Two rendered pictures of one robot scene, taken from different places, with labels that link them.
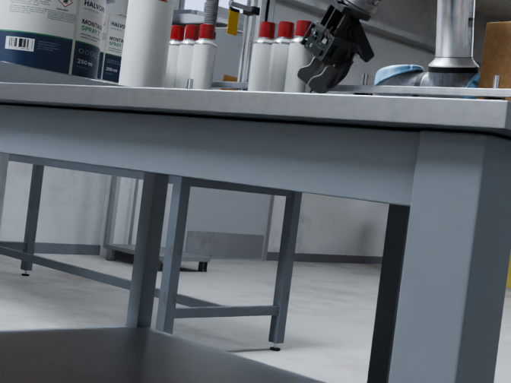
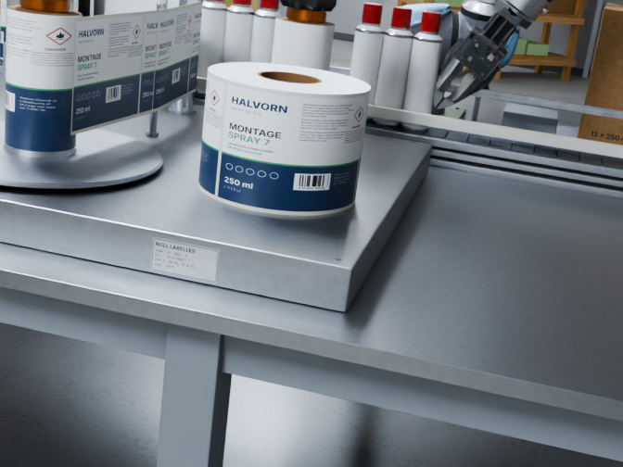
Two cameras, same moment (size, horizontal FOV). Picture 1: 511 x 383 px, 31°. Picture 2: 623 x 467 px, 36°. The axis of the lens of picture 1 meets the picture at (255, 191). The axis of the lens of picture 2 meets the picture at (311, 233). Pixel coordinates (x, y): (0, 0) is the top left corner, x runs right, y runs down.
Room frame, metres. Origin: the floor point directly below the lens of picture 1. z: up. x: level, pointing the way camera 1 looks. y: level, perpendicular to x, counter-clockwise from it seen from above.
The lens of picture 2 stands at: (0.55, 0.96, 1.21)
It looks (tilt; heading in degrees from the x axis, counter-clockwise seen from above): 18 degrees down; 328
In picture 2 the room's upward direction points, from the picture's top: 7 degrees clockwise
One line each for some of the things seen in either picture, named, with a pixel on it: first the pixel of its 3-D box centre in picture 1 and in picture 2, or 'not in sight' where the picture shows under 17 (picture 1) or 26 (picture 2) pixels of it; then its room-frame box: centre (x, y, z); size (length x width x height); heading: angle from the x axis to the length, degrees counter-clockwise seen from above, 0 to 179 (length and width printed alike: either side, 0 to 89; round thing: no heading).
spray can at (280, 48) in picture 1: (280, 71); (394, 66); (1.94, -0.02, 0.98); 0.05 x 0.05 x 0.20
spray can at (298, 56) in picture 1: (298, 71); (423, 70); (1.91, -0.06, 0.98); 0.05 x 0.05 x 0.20
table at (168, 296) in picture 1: (88, 230); not in sight; (4.64, 0.80, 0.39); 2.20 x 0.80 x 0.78; 46
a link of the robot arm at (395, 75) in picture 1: (400, 93); (423, 33); (2.28, -0.32, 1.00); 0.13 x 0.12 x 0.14; 62
